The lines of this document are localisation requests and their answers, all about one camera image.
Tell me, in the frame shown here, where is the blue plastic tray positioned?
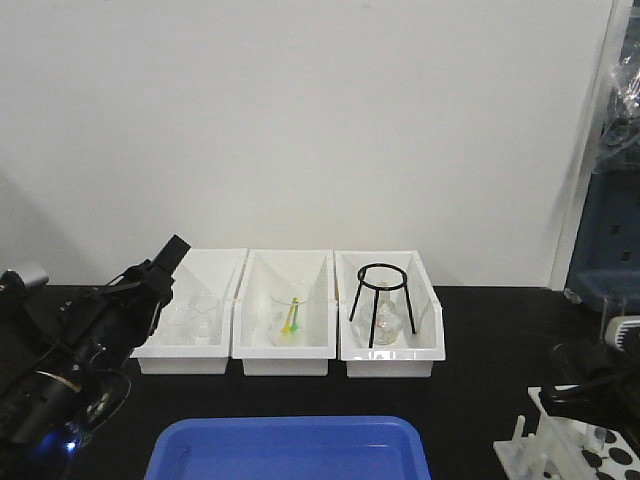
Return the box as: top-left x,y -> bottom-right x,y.
145,415 -> 431,479

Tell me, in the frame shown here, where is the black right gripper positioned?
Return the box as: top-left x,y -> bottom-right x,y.
542,342 -> 639,433

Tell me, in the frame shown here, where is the glass beaker on counter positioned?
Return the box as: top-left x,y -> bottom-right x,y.
67,369 -> 131,450

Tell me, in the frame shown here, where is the white storage bin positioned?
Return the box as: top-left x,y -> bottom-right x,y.
231,249 -> 337,376
133,248 -> 248,375
335,250 -> 446,378

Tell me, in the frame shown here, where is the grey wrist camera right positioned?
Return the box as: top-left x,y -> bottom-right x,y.
604,315 -> 639,353

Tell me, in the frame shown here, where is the left white storage bin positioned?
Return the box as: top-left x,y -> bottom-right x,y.
133,248 -> 248,375

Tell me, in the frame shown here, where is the grey pegboard drying rack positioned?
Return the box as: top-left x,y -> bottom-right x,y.
564,1 -> 639,315

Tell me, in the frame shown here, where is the yellow plastic spoon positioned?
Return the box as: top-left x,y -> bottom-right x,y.
281,297 -> 299,335

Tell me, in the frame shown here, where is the right white storage bin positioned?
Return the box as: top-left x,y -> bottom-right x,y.
335,250 -> 446,378

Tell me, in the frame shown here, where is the clear glass test tube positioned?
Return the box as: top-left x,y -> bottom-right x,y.
599,293 -> 627,343

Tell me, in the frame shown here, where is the green plastic spoon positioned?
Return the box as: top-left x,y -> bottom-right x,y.
290,304 -> 299,333

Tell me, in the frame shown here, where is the glass flask in bin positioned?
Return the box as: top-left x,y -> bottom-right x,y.
353,288 -> 404,348

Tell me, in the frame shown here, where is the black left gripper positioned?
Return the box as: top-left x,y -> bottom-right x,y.
62,234 -> 191,360

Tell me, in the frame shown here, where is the clear bag of pegs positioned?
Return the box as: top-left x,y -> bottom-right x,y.
593,42 -> 639,174

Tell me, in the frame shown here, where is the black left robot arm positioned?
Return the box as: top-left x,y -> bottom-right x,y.
1,235 -> 191,479

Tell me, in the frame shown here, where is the glassware in left bin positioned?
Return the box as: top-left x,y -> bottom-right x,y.
163,294 -> 221,345

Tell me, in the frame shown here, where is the middle white storage bin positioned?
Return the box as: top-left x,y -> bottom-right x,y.
231,249 -> 337,376

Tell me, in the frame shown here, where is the black wire tripod stand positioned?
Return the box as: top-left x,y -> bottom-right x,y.
347,262 -> 418,348

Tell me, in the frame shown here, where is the white test tube rack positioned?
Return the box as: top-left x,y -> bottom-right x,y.
493,387 -> 639,479

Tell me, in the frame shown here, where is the glass beaker with spoons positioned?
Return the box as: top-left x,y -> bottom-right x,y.
269,295 -> 309,347

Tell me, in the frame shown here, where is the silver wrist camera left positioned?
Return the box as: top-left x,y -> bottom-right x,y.
7,261 -> 49,290

